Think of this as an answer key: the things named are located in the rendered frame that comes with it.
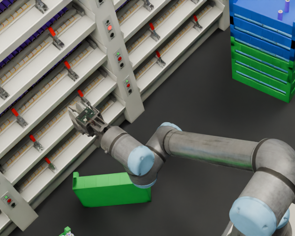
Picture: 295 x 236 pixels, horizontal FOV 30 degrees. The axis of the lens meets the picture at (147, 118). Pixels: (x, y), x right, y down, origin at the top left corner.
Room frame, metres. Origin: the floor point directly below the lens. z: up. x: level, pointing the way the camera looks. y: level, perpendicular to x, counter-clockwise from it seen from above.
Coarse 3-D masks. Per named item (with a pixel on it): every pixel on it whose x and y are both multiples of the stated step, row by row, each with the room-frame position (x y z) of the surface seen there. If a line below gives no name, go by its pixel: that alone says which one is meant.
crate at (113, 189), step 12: (84, 180) 1.09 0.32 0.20; (96, 180) 1.07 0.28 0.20; (108, 180) 1.06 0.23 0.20; (120, 180) 1.04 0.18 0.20; (84, 192) 1.06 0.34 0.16; (96, 192) 1.05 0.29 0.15; (108, 192) 1.04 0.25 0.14; (120, 192) 1.03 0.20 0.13; (132, 192) 1.02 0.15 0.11; (144, 192) 1.00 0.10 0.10; (84, 204) 1.06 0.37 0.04; (96, 204) 1.05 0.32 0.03; (108, 204) 1.04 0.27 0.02; (120, 204) 1.03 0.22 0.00
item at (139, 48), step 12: (180, 0) 1.75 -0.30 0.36; (192, 0) 1.73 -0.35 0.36; (204, 0) 1.74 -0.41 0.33; (168, 12) 1.70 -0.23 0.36; (180, 12) 1.69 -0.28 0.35; (192, 12) 1.70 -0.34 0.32; (156, 24) 1.65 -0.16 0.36; (168, 24) 1.64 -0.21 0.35; (180, 24) 1.66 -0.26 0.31; (132, 36) 1.60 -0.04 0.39; (144, 36) 1.61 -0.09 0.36; (156, 36) 1.58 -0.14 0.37; (168, 36) 1.61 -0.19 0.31; (132, 48) 1.55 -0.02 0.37; (144, 48) 1.55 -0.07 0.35; (156, 48) 1.57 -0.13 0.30; (132, 60) 1.50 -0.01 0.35
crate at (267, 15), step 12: (240, 0) 1.54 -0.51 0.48; (252, 0) 1.52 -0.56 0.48; (264, 0) 1.50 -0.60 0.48; (276, 0) 1.48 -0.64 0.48; (240, 12) 1.46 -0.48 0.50; (252, 12) 1.42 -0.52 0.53; (264, 12) 1.44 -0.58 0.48; (276, 12) 1.42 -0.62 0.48; (288, 12) 1.41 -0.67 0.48; (264, 24) 1.38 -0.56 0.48; (276, 24) 1.34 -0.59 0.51; (288, 24) 1.31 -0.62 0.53
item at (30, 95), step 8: (80, 48) 1.45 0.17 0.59; (72, 56) 1.42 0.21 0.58; (64, 64) 1.40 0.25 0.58; (72, 64) 1.40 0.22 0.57; (56, 72) 1.37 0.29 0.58; (48, 80) 1.34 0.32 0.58; (56, 80) 1.35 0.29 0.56; (32, 88) 1.32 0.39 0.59; (40, 88) 1.32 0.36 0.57; (24, 96) 1.30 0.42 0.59; (32, 96) 1.30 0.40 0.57; (16, 104) 1.27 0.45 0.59; (8, 112) 1.25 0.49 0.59; (0, 120) 1.22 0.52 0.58; (8, 120) 1.22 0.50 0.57; (0, 128) 1.20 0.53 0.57
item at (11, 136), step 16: (96, 48) 1.45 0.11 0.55; (80, 64) 1.40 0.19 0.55; (96, 64) 1.39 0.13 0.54; (64, 80) 1.35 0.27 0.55; (80, 80) 1.34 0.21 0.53; (48, 96) 1.29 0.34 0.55; (64, 96) 1.30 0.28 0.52; (32, 112) 1.24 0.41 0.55; (48, 112) 1.25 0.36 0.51; (16, 128) 1.20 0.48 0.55; (32, 128) 1.21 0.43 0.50; (0, 144) 1.15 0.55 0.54
